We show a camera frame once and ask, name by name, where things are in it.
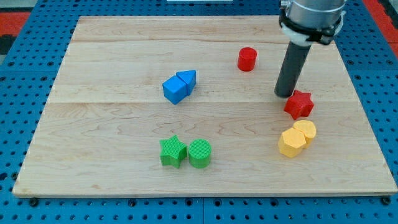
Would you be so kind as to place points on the yellow hexagon block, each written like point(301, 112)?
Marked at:
point(291, 142)

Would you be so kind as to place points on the yellow heart block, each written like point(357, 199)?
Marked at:
point(308, 129)

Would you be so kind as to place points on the green cylinder block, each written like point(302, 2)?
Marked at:
point(199, 153)

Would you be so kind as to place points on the green star block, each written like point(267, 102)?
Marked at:
point(173, 151)

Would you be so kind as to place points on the blue triangle block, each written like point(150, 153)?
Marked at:
point(189, 78)

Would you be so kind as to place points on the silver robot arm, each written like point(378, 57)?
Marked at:
point(305, 22)

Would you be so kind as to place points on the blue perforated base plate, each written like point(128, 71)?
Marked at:
point(31, 65)

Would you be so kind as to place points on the wooden board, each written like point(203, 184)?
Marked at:
point(99, 133)

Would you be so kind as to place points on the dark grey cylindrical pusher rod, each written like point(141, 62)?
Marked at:
point(291, 68)

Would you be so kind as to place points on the red cylinder block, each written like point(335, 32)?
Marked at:
point(247, 59)

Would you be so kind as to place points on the blue cube block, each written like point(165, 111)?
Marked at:
point(175, 89)

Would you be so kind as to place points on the red star block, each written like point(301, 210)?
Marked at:
point(300, 104)

